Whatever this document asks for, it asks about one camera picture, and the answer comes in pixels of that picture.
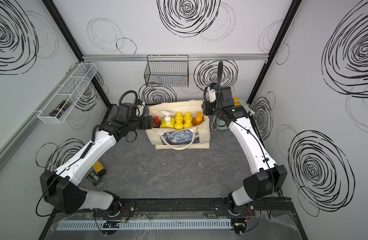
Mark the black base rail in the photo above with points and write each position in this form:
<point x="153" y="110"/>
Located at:
<point x="214" y="206"/>

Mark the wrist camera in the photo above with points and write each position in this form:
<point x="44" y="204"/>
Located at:
<point x="140" y="110"/>
<point x="212" y="90"/>

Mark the dark item in shelf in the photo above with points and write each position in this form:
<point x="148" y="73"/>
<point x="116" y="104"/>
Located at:
<point x="60" y="109"/>

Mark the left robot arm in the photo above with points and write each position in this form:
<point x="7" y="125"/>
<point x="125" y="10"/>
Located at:
<point x="60" y="187"/>

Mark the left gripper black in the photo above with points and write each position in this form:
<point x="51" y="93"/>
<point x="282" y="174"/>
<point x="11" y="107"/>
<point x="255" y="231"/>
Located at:
<point x="147" y="123"/>

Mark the mint green toaster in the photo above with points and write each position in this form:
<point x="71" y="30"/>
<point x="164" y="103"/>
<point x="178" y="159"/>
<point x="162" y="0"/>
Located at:
<point x="220" y="123"/>

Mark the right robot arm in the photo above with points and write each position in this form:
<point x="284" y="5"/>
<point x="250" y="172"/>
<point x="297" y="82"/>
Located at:
<point x="267" y="176"/>

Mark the yellow tag object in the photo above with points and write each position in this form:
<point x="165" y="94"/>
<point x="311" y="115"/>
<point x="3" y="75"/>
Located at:
<point x="97" y="173"/>

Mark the black wire wall basket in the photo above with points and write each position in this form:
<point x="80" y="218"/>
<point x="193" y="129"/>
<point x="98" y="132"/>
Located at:
<point x="167" y="70"/>

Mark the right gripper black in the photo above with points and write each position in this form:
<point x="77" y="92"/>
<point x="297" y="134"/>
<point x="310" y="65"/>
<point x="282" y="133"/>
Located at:
<point x="206" y="106"/>

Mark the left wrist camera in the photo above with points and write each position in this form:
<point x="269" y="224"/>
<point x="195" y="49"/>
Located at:
<point x="140" y="110"/>

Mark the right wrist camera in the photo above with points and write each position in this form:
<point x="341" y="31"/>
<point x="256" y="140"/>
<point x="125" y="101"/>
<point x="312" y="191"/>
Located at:
<point x="212" y="90"/>

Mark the canvas starry night tote bag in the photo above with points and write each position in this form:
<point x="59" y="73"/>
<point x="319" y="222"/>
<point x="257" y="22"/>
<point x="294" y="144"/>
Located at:
<point x="195" y="137"/>

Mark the yellow pump dish soap bottle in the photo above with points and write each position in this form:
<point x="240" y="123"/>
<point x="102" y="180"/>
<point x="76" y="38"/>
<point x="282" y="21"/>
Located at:
<point x="167" y="122"/>

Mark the grey slotted cable duct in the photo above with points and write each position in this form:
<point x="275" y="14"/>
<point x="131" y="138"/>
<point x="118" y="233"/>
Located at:
<point x="110" y="225"/>

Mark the tall orange dish soap bottle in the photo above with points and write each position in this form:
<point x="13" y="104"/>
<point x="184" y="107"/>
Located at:
<point x="198" y="119"/>

